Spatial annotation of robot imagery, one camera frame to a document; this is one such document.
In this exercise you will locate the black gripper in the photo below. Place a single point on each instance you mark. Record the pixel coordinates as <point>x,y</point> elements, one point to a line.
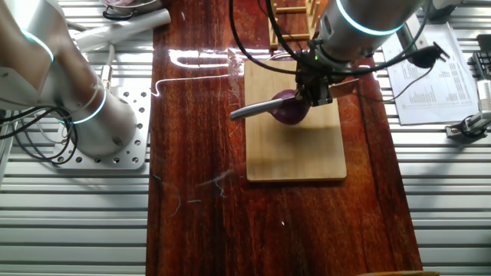
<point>314,74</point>

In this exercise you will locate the purple onion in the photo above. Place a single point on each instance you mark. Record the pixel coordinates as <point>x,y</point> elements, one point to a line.
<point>291,115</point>

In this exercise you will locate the steel cleaver knife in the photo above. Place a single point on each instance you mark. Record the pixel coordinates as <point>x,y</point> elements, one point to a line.
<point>257,109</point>

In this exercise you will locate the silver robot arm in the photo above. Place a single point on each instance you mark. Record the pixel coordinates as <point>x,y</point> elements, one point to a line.
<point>103,122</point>

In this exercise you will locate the bamboo cutting board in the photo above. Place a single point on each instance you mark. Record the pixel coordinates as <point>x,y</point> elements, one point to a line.
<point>284,153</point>

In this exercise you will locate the wooden knife rack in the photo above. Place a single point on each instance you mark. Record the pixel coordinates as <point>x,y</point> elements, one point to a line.
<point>273,30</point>

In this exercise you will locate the printed paper sheet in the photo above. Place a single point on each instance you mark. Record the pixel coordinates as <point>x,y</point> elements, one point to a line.
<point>441,88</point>

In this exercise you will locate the glossy wood-grain table mat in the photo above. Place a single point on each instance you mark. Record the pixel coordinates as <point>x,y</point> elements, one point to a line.
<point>192,230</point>

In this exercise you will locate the white plastic roll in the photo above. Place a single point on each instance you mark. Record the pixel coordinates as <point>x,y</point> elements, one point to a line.
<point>122,28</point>

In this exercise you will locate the purple vegetable pieces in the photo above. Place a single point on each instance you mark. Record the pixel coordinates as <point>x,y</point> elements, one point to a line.
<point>119,2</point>

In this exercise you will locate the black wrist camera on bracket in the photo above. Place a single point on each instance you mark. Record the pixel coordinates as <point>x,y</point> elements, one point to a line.
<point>426,57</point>

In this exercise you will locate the grey metal mount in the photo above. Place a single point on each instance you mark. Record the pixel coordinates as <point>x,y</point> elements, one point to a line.
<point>437,8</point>

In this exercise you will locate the silver bar-shaped camera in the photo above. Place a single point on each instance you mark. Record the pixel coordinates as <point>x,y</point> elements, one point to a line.
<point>485,96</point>

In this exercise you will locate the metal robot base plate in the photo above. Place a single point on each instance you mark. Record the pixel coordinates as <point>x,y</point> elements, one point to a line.
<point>134,155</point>

